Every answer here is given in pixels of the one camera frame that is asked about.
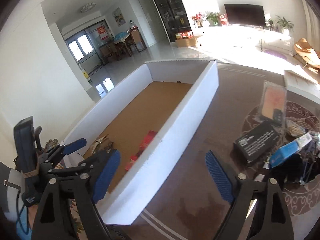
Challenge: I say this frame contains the green potted plant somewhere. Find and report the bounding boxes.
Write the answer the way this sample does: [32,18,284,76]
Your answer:
[276,15,295,36]

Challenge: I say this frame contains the black printed carton box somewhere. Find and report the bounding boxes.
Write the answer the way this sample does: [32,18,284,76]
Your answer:
[233,121,280,165]

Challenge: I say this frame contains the dark glass display cabinet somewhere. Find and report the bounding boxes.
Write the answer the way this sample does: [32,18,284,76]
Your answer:
[154,0,191,42]

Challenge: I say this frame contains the blue white medicine box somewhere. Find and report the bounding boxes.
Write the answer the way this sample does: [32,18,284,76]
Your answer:
[269,133,312,168]

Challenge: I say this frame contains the white tv console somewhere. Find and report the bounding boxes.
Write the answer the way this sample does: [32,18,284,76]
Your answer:
[193,25,294,55]

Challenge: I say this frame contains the black flat television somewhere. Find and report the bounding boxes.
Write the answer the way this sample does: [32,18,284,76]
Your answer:
[224,4,266,27]

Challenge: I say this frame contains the phone case in plastic bag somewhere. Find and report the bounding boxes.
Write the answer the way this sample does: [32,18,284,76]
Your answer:
[257,81,287,127]

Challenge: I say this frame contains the red flower arrangement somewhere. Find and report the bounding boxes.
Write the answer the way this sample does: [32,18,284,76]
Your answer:
[191,12,205,27]

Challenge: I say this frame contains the orange lounge chair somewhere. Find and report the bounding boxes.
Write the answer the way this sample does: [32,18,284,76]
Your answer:
[294,38,319,74]

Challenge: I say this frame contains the flat white gift box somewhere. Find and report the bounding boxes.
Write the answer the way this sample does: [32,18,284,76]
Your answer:
[283,66,319,104]

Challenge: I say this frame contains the large white cardboard box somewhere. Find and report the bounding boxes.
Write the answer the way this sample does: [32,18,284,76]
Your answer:
[64,59,219,225]

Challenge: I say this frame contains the black velvet hair scrunchie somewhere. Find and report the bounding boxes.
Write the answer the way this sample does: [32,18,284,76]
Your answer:
[270,153,319,184]

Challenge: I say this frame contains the red packets inside box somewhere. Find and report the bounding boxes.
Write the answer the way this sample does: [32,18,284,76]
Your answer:
[125,131,157,171]

